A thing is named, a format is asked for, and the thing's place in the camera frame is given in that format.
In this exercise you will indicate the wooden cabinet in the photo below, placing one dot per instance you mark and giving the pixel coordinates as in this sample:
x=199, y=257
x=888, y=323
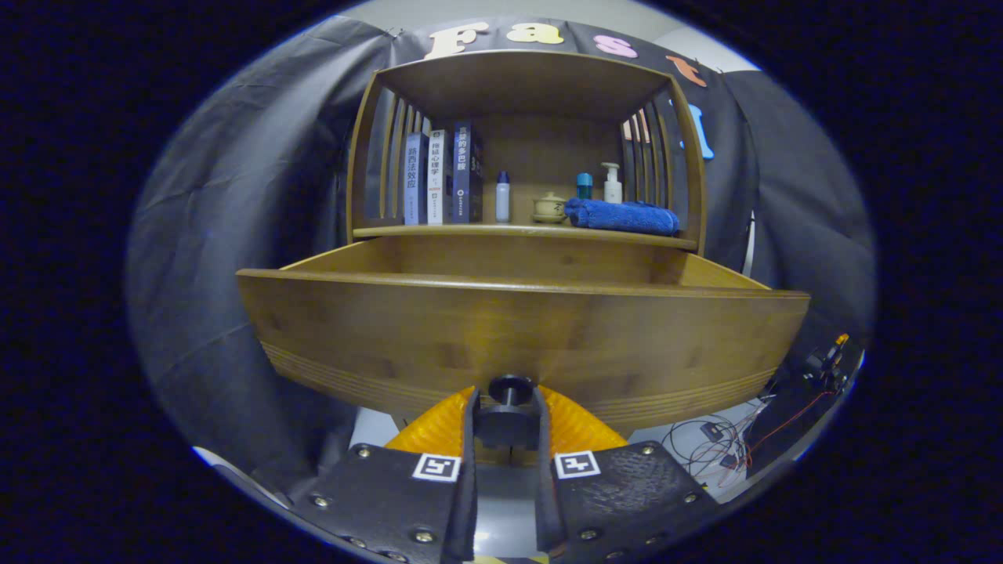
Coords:
x=533, y=86

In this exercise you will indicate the blue folded towel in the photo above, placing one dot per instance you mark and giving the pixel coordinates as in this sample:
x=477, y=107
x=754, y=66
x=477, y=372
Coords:
x=623, y=217

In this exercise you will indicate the dark equipment with orange part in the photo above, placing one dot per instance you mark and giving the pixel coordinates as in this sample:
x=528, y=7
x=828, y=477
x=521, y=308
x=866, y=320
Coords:
x=799, y=399

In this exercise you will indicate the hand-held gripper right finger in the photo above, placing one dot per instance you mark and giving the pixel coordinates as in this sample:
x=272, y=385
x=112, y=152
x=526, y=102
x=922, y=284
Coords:
x=619, y=501

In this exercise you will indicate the white book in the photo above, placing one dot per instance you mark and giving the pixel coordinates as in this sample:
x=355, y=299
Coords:
x=439, y=176

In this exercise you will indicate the wooden drawer with black knob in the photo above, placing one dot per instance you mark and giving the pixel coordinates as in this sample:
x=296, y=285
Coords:
x=392, y=337

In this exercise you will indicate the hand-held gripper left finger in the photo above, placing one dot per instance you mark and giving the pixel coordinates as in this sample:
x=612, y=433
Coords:
x=392, y=501

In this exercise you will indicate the white bottle with blue cap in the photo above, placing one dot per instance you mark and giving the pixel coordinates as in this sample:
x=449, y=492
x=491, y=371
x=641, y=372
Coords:
x=502, y=200

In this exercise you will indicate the white pump bottle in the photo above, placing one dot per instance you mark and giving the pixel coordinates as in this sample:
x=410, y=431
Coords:
x=613, y=188

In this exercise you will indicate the dark blue book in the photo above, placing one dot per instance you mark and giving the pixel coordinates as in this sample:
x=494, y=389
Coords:
x=464, y=172

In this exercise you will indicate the light blue book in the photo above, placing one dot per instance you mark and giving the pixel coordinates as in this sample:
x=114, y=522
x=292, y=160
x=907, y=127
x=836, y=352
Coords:
x=415, y=180

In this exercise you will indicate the beige lidded tea cup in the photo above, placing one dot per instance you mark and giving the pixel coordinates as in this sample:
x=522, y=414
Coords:
x=548, y=208

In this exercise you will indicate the wooden countertop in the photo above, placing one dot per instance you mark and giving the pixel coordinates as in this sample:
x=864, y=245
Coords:
x=517, y=230

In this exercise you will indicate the black backdrop cloth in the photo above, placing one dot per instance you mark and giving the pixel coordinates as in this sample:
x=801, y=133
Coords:
x=235, y=196

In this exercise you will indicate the teal bottle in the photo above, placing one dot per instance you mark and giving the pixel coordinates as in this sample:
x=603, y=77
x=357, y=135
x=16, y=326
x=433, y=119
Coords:
x=584, y=186

